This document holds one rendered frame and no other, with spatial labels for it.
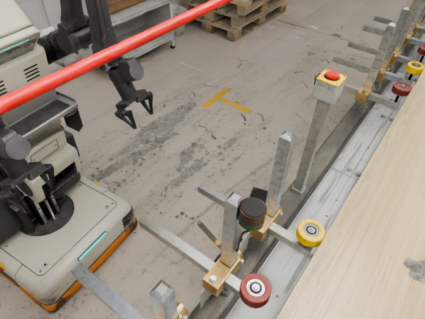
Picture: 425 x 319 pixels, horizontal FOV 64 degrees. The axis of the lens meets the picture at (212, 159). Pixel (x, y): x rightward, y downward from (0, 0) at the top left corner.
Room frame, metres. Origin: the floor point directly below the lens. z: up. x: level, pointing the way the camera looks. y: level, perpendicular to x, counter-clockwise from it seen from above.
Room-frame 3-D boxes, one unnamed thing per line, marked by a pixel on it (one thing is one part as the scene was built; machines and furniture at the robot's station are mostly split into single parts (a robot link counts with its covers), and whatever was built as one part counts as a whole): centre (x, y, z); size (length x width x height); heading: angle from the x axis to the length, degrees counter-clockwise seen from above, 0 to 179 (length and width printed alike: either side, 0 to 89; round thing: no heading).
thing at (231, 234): (0.50, -0.06, 0.91); 0.04 x 0.04 x 0.48; 55
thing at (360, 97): (1.50, -0.76, 0.80); 0.14 x 0.06 x 0.05; 145
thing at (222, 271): (0.48, -0.04, 0.85); 0.14 x 0.06 x 0.05; 145
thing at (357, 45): (1.93, -1.00, 0.80); 0.43 x 0.03 x 0.04; 55
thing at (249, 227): (0.47, -0.09, 1.11); 0.06 x 0.06 x 0.02
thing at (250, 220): (0.47, -0.09, 1.14); 0.06 x 0.06 x 0.02
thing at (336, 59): (1.72, -0.86, 0.81); 0.43 x 0.03 x 0.04; 55
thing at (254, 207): (0.47, -0.09, 1.04); 0.06 x 0.06 x 0.22; 55
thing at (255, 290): (0.41, -0.12, 0.85); 0.08 x 0.08 x 0.11
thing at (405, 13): (1.73, -0.92, 0.91); 0.04 x 0.04 x 0.48; 55
